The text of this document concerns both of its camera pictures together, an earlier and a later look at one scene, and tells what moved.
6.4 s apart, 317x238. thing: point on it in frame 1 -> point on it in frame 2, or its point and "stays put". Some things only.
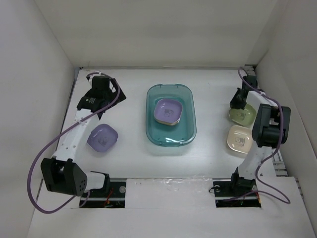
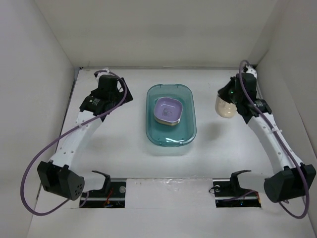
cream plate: x=167 y=123 stays put
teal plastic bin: x=162 y=134 stays put
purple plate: x=102 y=138 -> x=168 y=110
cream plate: x=239 y=139 -> x=225 y=109
